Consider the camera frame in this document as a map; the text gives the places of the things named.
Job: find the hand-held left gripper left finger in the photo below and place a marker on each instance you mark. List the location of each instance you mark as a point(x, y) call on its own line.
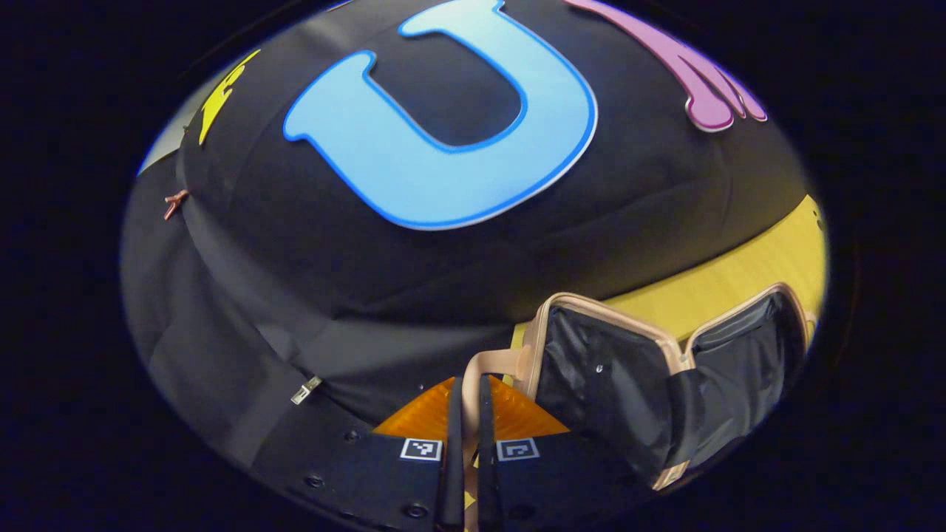
point(454, 458)

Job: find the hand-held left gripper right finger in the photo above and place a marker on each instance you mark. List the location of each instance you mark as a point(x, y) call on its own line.
point(486, 458)

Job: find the pink suitcase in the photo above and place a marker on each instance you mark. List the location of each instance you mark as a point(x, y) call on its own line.
point(606, 377)

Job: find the silver cloth clip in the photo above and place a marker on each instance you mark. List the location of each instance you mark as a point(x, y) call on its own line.
point(307, 389)

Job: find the red cloth clip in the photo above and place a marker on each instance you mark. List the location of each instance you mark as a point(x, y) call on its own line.
point(175, 203)

